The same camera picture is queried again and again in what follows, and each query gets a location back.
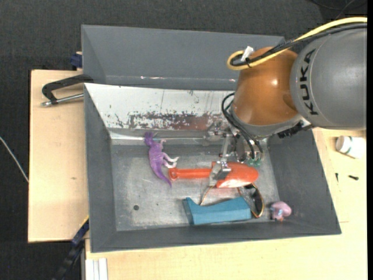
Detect orange long-handled plastic tool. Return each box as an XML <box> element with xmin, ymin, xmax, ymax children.
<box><xmin>168</xmin><ymin>161</ymin><xmax>259</xmax><ymax>190</ymax></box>

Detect pink toy animal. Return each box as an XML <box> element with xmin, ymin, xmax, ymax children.
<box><xmin>269</xmin><ymin>201</ymin><xmax>293</xmax><ymax>222</ymax></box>

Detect white plastic bottle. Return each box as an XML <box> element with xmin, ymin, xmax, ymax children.
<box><xmin>335</xmin><ymin>135</ymin><xmax>367</xmax><ymax>160</ymax></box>

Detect purple toy dinosaur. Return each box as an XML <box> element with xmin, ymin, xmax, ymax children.
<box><xmin>144</xmin><ymin>131</ymin><xmax>180</xmax><ymax>188</ymax></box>

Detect grey metal bin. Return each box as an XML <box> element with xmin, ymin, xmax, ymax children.
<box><xmin>80</xmin><ymin>24</ymin><xmax>342</xmax><ymax>253</ymax></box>

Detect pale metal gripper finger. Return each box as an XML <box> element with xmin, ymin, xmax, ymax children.
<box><xmin>207</xmin><ymin>172</ymin><xmax>223</xmax><ymax>190</ymax></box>
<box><xmin>216</xmin><ymin>160</ymin><xmax>233</xmax><ymax>181</ymax></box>

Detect blue sponge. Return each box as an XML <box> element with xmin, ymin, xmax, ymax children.
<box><xmin>182</xmin><ymin>196</ymin><xmax>253</xmax><ymax>226</ymax></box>

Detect brown-framed sunglasses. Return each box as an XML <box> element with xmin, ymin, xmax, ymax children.
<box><xmin>199</xmin><ymin>183</ymin><xmax>265</xmax><ymax>219</ymax></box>

